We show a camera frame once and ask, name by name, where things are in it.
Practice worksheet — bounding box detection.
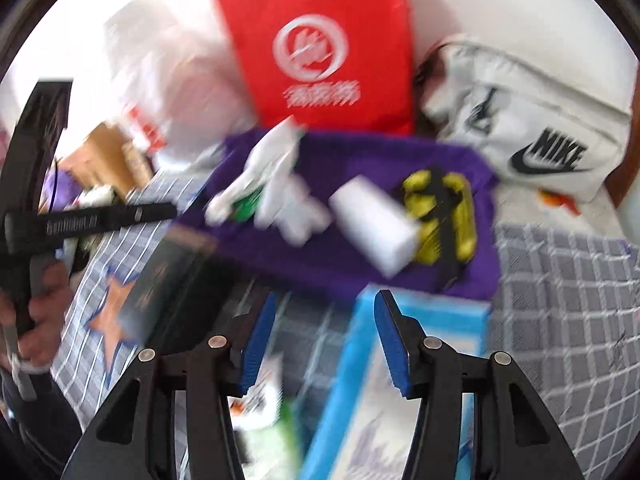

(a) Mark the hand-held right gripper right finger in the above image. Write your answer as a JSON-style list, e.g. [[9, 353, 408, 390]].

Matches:
[[374, 289, 586, 480]]

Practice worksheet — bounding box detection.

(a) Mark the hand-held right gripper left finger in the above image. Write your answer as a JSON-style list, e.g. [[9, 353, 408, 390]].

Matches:
[[62, 290, 278, 480]]

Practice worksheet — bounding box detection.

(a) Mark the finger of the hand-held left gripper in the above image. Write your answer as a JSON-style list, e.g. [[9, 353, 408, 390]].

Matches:
[[125, 201, 179, 226]]

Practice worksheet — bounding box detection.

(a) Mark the blue tissue pack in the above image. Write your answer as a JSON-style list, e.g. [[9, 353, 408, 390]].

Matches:
[[300, 285, 493, 480]]

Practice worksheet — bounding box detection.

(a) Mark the light green packet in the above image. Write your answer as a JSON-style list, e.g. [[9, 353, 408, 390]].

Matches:
[[232, 192, 263, 221]]

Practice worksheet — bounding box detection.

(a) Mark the white sponge block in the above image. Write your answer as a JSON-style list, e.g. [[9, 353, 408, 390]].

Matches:
[[328, 175, 421, 278]]

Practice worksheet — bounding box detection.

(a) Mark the white plush toy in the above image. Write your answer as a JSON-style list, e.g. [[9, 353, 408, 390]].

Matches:
[[205, 117, 333, 246]]

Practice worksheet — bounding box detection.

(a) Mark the yellow mesh pad black strap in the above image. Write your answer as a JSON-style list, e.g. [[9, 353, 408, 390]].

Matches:
[[400, 167, 478, 286]]

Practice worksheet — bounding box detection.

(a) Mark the purple fabric storage bin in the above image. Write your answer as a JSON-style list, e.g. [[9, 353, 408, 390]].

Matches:
[[172, 130, 498, 301]]

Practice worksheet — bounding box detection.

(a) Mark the person's left hand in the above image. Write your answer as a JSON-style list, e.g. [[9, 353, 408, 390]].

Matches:
[[0, 259, 72, 376]]

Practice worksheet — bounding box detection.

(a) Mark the purple plush toy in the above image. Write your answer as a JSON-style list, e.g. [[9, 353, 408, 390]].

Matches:
[[42, 170, 81, 211]]

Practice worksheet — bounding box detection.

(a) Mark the dark box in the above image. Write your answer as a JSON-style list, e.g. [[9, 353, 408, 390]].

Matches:
[[117, 225, 236, 356]]

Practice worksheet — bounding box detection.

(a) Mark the green card packet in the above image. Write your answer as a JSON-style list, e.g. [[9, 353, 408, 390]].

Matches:
[[227, 355, 301, 480]]

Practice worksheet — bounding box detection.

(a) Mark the white plastic bag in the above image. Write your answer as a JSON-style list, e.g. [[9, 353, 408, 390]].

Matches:
[[102, 0, 256, 161]]

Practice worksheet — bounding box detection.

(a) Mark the grey checked blanket with stars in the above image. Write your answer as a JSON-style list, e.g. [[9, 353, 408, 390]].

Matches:
[[50, 170, 640, 480]]

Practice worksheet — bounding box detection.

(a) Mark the red paper bag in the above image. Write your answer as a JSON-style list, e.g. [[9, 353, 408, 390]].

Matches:
[[212, 0, 416, 136]]

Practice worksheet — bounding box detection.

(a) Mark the grey waist bag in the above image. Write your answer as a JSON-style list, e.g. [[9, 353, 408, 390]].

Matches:
[[417, 35, 633, 203]]

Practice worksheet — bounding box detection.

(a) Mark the patterned picture frame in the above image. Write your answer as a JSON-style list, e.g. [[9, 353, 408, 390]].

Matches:
[[120, 137, 156, 193]]

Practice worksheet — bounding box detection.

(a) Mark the brown wooden door frame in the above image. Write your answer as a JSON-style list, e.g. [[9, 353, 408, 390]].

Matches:
[[605, 157, 640, 211]]

